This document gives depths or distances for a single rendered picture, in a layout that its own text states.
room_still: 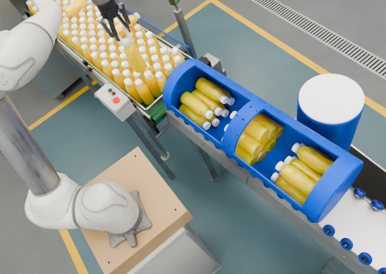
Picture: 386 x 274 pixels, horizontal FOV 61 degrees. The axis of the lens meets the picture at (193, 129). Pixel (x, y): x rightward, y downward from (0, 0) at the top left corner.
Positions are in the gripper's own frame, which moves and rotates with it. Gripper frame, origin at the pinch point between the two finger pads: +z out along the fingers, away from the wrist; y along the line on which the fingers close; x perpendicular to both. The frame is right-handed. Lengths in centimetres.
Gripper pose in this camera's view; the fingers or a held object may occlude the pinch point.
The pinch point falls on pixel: (124, 37)
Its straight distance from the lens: 155.8
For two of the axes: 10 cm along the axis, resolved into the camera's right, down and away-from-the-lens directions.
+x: -6.7, -5.3, 5.2
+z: 2.4, 5.1, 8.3
